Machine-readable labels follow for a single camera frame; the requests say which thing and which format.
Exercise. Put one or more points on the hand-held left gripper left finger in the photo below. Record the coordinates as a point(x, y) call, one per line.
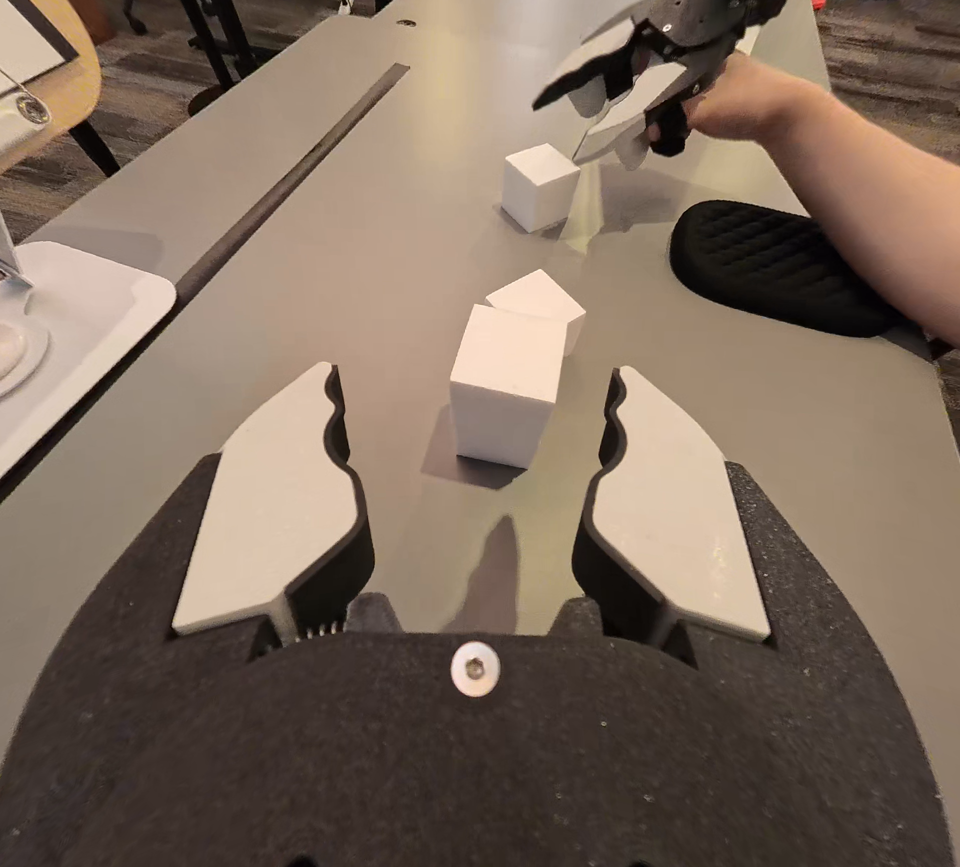
point(277, 507)

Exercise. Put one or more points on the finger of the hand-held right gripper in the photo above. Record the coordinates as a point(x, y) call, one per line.
point(600, 57)
point(637, 109)

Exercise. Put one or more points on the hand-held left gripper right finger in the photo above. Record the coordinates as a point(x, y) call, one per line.
point(675, 507)

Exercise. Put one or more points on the white hard foam cube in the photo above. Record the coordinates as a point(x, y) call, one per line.
point(502, 379)
point(540, 184)
point(536, 301)

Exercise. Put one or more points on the person's right forearm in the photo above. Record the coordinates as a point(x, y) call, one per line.
point(885, 207)

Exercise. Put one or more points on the person's right hand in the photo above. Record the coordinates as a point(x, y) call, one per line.
point(750, 102)

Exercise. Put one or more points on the black padded wrist rest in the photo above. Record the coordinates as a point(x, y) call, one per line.
point(780, 267)

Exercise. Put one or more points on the printed instruction sheet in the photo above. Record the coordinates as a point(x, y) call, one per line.
point(22, 34)

